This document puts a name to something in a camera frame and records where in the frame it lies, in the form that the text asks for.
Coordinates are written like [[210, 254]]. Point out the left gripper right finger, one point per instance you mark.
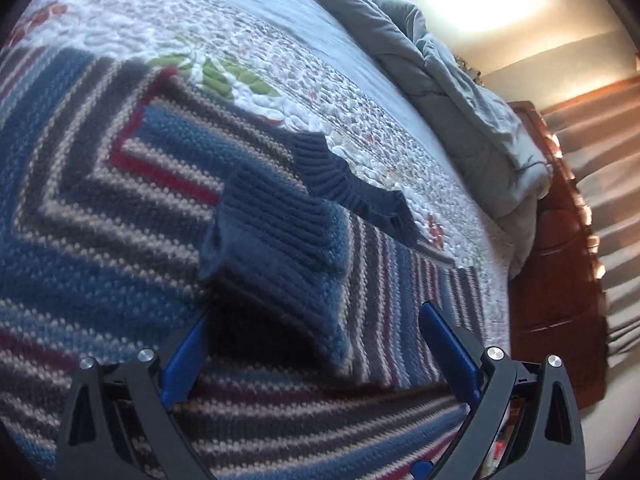
[[547, 440]]

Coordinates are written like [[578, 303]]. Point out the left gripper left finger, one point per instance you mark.
[[110, 404]]

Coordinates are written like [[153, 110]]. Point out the blue striped knit sweater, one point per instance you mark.
[[133, 202]]

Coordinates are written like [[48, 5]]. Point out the grey rumpled duvet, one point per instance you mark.
[[500, 164]]

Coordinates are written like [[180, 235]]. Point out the beige striped curtain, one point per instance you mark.
[[598, 135]]

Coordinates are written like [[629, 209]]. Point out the floral quilted bedspread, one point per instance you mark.
[[293, 62]]

